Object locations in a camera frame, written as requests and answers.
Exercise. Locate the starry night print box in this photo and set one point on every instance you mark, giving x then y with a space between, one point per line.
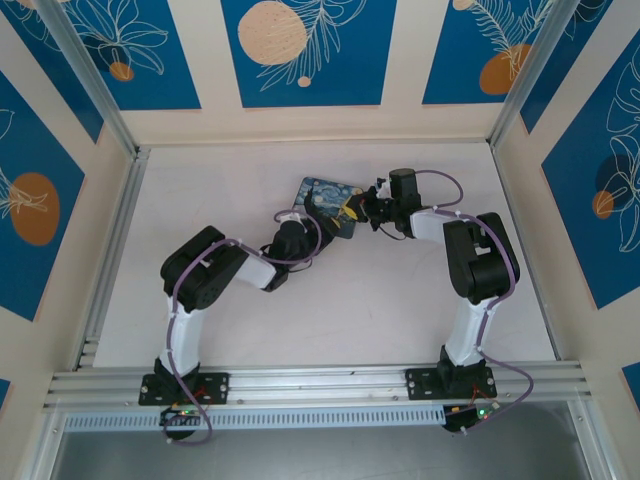
325 200

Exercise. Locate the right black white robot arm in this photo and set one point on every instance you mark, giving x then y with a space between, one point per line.
480 260

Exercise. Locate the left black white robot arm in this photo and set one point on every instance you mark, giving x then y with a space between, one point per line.
200 270

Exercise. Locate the grey metal panel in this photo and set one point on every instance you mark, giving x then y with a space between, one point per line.
320 460

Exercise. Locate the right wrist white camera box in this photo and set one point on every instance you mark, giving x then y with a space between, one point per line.
383 186

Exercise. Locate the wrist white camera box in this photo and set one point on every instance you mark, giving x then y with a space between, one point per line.
383 186
289 216

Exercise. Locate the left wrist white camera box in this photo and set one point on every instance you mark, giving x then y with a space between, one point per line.
289 216

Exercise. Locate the aluminium mounting rail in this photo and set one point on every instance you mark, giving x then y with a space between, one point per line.
320 385

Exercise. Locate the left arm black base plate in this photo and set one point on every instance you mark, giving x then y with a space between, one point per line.
220 387

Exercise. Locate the aluminium frame post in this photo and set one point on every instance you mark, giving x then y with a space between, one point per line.
95 85
525 75

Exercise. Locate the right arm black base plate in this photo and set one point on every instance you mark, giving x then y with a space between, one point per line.
420 385

